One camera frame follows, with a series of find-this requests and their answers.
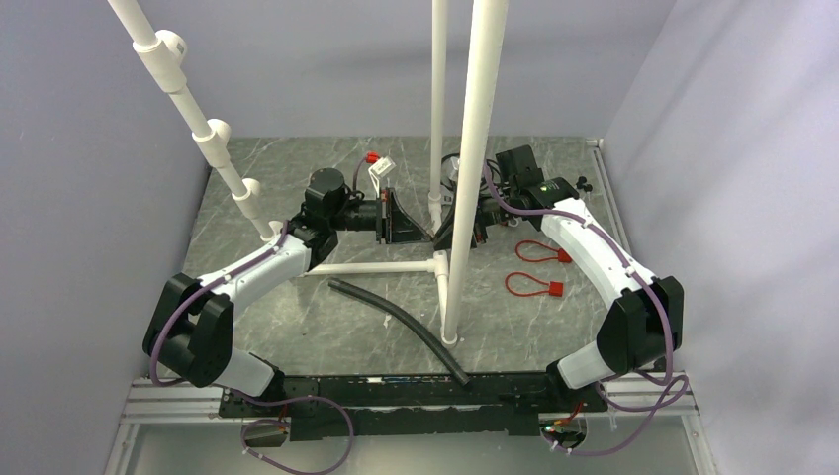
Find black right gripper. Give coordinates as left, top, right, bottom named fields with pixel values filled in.
left=432, top=184, right=517, bottom=251

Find black corrugated hose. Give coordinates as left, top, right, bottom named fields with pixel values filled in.
left=327, top=277, right=471, bottom=388

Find white PVC pipe frame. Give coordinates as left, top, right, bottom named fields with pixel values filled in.
left=106, top=0, right=510, bottom=347

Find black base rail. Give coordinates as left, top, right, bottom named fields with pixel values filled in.
left=219, top=370, right=606, bottom=441

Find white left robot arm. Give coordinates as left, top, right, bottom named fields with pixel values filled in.
left=142, top=168, right=430, bottom=416

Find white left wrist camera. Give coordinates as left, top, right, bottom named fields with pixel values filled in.
left=368, top=156, right=396, bottom=197

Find red wire with connector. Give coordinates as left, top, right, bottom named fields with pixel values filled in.
left=513, top=239, right=574, bottom=266

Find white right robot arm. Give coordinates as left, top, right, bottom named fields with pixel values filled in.
left=470, top=145, right=684, bottom=411

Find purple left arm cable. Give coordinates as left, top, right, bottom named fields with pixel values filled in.
left=147, top=156, right=356, bottom=475

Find small black key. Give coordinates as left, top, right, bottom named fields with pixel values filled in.
left=574, top=176, right=594, bottom=194

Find short red wire connector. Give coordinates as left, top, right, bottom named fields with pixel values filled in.
left=504, top=271, right=565, bottom=298

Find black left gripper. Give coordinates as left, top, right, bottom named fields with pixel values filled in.
left=329, top=188, right=431, bottom=245

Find coiled black cable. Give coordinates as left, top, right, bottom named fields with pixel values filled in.
left=440, top=152, right=508, bottom=198

